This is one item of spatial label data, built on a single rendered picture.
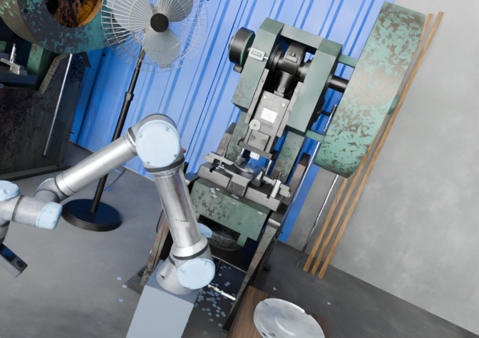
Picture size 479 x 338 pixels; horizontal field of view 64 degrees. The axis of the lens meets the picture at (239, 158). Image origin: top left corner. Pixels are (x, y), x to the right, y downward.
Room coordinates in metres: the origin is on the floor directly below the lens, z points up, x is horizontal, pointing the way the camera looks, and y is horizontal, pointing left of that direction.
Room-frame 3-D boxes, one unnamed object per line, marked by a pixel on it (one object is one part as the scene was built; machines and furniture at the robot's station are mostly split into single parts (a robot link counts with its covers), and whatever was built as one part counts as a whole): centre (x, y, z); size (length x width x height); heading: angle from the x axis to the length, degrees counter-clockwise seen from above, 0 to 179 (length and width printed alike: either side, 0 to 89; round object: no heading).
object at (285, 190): (1.95, -0.24, 0.76); 0.17 x 0.06 x 0.10; 80
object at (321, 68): (2.12, -0.10, 0.83); 0.79 x 0.43 x 1.34; 170
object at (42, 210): (0.98, 0.47, 0.66); 0.11 x 0.11 x 0.08; 18
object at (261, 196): (1.98, -0.07, 0.68); 0.45 x 0.30 x 0.06; 80
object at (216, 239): (1.98, -0.07, 0.36); 0.34 x 0.34 x 0.10
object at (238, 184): (1.81, -0.04, 0.72); 0.25 x 0.14 x 0.14; 170
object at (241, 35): (2.05, 0.17, 1.31); 0.22 x 0.12 x 0.22; 170
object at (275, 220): (2.07, -0.36, 0.45); 0.92 x 0.12 x 0.90; 170
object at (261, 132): (1.94, -0.07, 1.04); 0.17 x 0.15 x 0.30; 170
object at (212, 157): (2.01, 0.09, 0.76); 0.17 x 0.06 x 0.10; 80
